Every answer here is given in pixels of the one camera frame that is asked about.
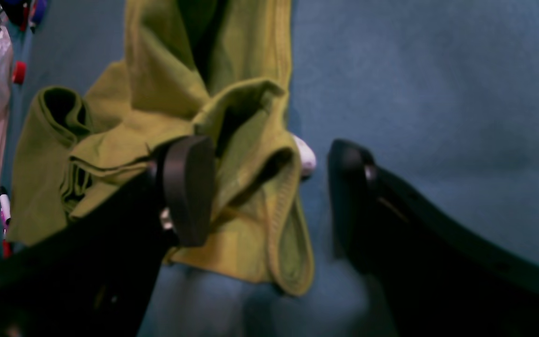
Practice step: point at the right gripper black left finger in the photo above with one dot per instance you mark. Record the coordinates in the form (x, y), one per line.
(95, 278)

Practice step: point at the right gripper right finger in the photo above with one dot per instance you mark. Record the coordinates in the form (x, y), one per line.
(438, 278)

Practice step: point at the olive green t-shirt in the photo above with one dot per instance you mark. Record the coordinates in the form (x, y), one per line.
(217, 68)

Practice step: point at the pink tube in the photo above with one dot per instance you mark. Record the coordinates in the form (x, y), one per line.
(4, 219)

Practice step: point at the blue table cloth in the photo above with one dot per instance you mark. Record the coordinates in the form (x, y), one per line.
(443, 93)

